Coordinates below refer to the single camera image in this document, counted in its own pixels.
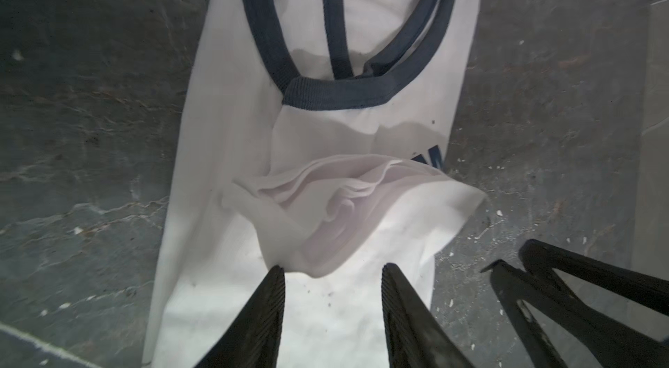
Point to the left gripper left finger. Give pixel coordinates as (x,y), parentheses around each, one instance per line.
(253,339)

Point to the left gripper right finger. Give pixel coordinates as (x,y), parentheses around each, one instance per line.
(414,338)

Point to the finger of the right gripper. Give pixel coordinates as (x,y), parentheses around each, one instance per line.
(613,344)
(542,260)

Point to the white tank top navy trim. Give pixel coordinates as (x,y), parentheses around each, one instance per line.
(313,138)

